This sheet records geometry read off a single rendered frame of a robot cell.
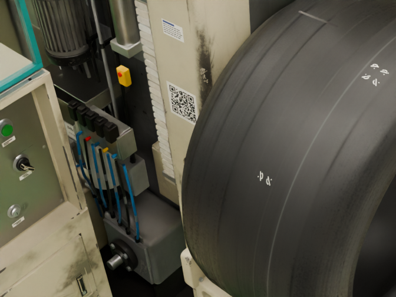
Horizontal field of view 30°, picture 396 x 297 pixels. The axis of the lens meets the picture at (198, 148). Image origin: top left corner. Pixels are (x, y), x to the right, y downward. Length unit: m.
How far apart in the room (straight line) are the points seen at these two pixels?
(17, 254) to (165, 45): 0.57
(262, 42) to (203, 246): 0.32
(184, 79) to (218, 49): 0.09
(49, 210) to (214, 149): 0.67
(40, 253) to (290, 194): 0.77
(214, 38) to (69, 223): 0.60
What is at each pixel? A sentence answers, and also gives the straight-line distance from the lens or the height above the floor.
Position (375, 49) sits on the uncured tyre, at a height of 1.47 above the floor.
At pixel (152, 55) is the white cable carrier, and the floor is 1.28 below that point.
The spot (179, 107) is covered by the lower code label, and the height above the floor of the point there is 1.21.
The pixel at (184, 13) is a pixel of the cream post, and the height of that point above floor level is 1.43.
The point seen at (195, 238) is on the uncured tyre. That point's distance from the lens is 1.15.
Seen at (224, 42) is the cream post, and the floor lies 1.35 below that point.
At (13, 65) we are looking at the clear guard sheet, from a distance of 1.40.
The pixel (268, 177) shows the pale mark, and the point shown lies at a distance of 1.01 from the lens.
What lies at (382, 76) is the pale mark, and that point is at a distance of 1.01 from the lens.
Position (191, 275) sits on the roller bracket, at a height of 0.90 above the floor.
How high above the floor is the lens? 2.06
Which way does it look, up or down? 42 degrees down
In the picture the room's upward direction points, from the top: 7 degrees counter-clockwise
